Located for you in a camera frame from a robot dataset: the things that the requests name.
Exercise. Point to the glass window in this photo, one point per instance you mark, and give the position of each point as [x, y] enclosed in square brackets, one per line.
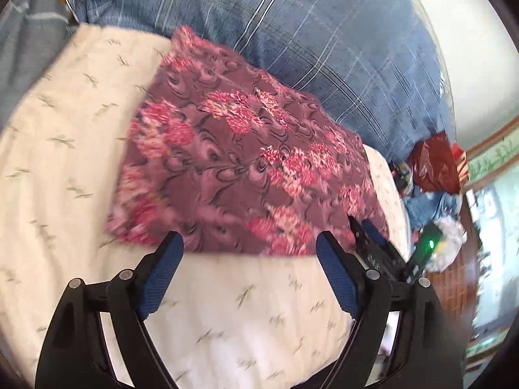
[494, 235]

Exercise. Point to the red plastic bag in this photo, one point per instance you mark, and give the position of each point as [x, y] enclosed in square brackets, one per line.
[436, 162]

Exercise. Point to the blue denim cloth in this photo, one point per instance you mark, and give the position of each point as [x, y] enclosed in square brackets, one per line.
[425, 206]

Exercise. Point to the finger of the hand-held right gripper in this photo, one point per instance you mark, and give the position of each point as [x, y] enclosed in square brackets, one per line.
[357, 231]
[375, 233]

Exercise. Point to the cream leaf-print bed sheet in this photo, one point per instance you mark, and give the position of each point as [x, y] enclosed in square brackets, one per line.
[61, 170]

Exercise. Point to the blue plaid blanket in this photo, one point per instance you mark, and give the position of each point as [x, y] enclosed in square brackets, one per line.
[324, 48]

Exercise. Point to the white plastic bag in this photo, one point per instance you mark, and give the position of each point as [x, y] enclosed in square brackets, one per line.
[451, 231]

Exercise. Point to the maroon floral garment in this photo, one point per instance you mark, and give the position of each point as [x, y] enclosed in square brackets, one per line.
[243, 150]

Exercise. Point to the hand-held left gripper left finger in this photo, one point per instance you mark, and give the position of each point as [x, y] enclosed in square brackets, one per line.
[160, 275]

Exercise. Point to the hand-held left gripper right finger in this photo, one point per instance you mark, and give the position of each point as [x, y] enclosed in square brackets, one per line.
[338, 277]

